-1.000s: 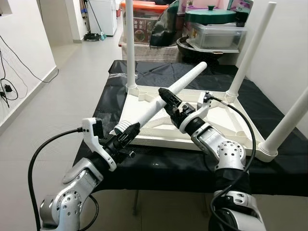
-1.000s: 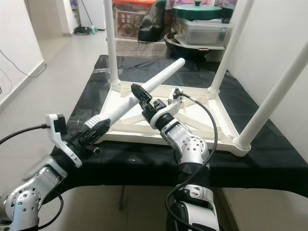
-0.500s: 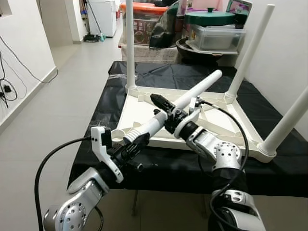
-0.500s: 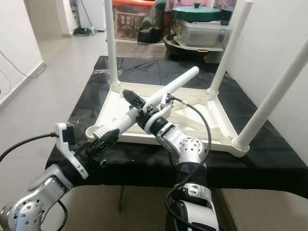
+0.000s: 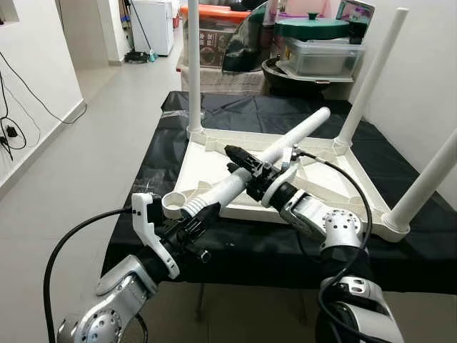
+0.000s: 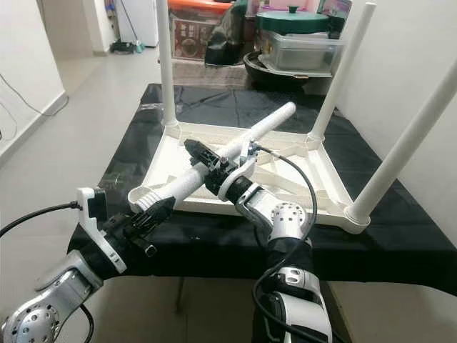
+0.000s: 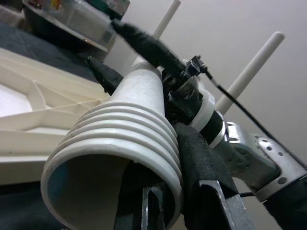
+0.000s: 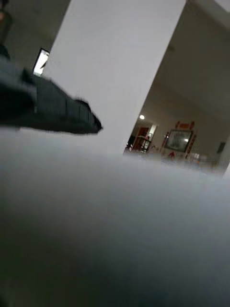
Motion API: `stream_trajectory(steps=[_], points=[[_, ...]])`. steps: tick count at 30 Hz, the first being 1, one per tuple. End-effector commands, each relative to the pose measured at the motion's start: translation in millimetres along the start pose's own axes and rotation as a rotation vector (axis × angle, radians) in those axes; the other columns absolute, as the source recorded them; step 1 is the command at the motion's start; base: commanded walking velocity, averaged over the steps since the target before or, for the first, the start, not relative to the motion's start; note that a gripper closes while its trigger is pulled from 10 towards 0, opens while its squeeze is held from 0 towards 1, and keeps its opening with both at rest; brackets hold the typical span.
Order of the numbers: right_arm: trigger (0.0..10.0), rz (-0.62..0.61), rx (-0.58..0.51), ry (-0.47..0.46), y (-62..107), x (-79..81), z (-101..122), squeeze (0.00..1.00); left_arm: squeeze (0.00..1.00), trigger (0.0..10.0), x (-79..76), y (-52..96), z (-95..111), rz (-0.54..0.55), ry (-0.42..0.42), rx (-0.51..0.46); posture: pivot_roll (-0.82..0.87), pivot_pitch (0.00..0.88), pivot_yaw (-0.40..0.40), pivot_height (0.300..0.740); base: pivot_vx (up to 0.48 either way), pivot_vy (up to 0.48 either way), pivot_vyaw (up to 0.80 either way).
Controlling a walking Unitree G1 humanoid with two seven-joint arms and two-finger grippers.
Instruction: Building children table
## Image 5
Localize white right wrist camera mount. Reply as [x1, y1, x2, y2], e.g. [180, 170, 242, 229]
[261, 146, 299, 209]

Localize black tablecloth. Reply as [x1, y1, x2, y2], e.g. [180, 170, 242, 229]
[100, 91, 457, 295]

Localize cream plastic table top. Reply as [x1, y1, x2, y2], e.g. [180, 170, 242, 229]
[163, 127, 411, 242]

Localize black round basin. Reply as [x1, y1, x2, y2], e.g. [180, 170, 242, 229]
[261, 57, 358, 97]

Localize white plastic table leg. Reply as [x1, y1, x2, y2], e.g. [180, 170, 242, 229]
[180, 107, 331, 219]
[336, 7, 409, 147]
[386, 132, 457, 233]
[187, 0, 204, 136]

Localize thin black wall cable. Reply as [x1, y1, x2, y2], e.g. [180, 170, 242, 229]
[0, 50, 86, 161]

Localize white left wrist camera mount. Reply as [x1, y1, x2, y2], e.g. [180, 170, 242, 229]
[132, 193, 181, 279]

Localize orange plastic lid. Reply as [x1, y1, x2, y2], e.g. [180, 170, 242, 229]
[179, 4, 251, 22]

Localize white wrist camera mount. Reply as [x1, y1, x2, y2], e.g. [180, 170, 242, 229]
[132, 193, 181, 279]
[261, 146, 299, 209]

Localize white cabinet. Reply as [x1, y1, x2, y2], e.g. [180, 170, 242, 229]
[131, 0, 176, 56]

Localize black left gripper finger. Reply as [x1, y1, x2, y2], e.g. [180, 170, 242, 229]
[187, 209, 221, 237]

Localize grey framed picture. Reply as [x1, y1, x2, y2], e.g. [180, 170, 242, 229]
[337, 0, 376, 26]

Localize clear plastic storage box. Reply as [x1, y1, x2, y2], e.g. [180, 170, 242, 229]
[282, 36, 366, 78]

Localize black bag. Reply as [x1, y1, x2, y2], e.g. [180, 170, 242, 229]
[221, 7, 276, 74]

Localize pink plastic box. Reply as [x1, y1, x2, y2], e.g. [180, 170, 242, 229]
[278, 0, 343, 16]

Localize dark green round lid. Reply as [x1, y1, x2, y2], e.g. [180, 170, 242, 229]
[275, 13, 352, 41]

